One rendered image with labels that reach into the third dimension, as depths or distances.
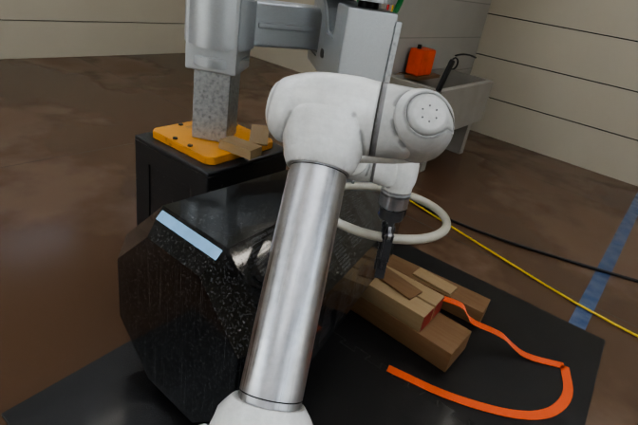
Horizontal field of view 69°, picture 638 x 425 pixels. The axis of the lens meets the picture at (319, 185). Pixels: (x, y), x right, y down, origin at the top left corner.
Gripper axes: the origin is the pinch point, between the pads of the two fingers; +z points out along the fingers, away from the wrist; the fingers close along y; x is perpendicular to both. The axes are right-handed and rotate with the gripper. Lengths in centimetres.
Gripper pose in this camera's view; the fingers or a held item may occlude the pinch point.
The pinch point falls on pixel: (380, 264)
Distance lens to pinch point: 150.2
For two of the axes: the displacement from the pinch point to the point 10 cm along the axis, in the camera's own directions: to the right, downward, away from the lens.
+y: 0.8, -3.5, 9.3
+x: -9.9, -1.5, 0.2
